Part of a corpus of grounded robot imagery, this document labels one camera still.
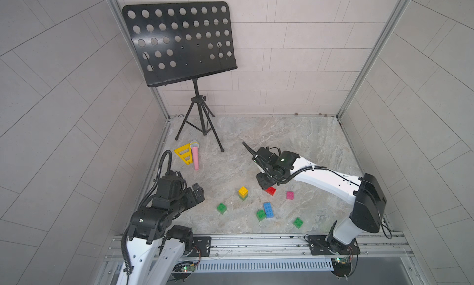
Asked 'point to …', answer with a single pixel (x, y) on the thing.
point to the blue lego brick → (268, 210)
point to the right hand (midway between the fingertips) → (262, 182)
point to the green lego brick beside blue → (260, 214)
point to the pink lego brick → (290, 195)
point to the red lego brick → (271, 190)
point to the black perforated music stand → (176, 42)
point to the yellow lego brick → (243, 192)
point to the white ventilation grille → (263, 265)
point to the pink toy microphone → (195, 146)
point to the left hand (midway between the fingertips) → (198, 191)
